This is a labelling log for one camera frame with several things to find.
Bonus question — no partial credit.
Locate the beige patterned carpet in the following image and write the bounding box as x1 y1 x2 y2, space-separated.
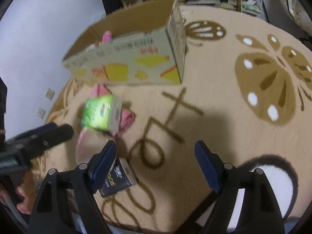
31 4 312 233

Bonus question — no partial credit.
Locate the wall socket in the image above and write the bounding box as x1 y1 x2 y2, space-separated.
37 107 46 119
45 88 55 100

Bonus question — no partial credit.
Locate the person's left hand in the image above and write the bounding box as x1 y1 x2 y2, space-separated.
15 170 36 215

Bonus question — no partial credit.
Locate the pink cloth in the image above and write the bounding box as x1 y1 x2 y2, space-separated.
89 83 135 137

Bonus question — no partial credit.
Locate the green tissue pack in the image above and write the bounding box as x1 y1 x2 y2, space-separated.
82 95 122 133

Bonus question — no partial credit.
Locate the open cardboard box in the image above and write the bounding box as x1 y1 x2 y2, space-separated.
62 0 186 85

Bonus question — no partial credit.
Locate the white folded mattress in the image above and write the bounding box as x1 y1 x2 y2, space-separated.
279 0 311 42

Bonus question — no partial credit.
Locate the black Face tissue pack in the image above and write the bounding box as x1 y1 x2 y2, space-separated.
99 157 137 198

